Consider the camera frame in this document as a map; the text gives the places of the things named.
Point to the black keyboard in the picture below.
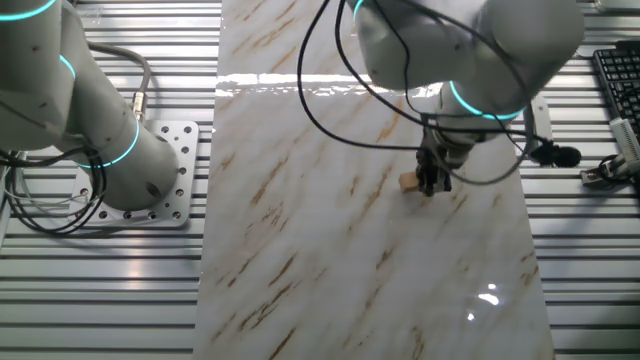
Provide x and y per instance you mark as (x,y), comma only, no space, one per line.
(622,75)

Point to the metal camera bracket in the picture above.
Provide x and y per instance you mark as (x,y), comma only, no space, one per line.
(592,176)

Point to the small wooden block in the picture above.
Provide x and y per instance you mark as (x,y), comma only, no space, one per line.
(407,182)

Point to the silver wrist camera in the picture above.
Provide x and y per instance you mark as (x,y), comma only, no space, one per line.
(542,117)

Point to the silver side camera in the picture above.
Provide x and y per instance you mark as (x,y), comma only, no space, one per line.
(627,142)

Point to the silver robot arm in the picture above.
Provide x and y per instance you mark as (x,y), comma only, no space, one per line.
(525,40)

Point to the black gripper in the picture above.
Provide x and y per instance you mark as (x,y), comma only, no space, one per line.
(432,160)

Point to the marble pattern sheet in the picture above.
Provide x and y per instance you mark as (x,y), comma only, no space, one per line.
(325,300)

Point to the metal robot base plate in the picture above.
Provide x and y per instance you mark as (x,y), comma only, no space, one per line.
(185,145)

